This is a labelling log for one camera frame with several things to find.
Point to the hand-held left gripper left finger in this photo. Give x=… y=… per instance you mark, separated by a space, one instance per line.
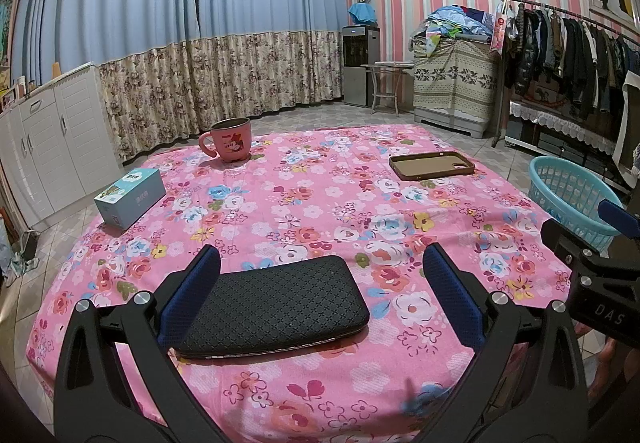
x=192 y=298

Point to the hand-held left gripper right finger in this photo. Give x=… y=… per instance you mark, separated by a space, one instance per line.
x=452 y=295

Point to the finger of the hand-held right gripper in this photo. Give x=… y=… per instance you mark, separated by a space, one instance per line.
x=617 y=218
x=565 y=240

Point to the light blue plastic basket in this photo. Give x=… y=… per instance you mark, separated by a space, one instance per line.
x=560 y=203

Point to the black quilted pouch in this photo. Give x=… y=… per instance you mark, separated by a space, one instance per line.
x=270 y=303

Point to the beige board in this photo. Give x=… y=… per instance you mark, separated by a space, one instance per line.
x=629 y=133

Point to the low shelf with lace cover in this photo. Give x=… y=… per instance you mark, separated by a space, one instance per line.
x=550 y=123

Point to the light blue tissue box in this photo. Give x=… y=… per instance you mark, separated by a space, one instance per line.
x=130 y=198

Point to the brown phone case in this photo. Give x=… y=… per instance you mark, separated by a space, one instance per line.
x=430 y=166

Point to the pink floral tablecloth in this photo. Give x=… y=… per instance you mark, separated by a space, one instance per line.
x=310 y=223

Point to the pink cartoon mug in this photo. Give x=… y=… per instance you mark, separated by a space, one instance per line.
x=230 y=143

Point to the row of hanging clothes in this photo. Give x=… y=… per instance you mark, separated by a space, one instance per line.
x=575 y=53

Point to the cabinet under patterned cloth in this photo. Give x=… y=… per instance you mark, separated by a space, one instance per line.
x=455 y=88

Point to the white cabinet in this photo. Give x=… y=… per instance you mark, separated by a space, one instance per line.
x=50 y=148

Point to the pink gift bag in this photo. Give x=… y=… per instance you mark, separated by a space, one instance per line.
x=502 y=30

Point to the metal clothes rack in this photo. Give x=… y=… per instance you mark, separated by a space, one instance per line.
x=540 y=5

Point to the small metal side table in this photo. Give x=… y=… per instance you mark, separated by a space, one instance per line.
x=387 y=68

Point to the pile of folded laundry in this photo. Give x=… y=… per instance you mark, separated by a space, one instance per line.
x=455 y=23

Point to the grey water dispenser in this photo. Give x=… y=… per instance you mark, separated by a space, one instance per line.
x=359 y=68

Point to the blue cloth cover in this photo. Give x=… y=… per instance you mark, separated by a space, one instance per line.
x=362 y=14

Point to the colourful wall poster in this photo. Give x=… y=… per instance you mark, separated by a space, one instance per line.
x=6 y=23

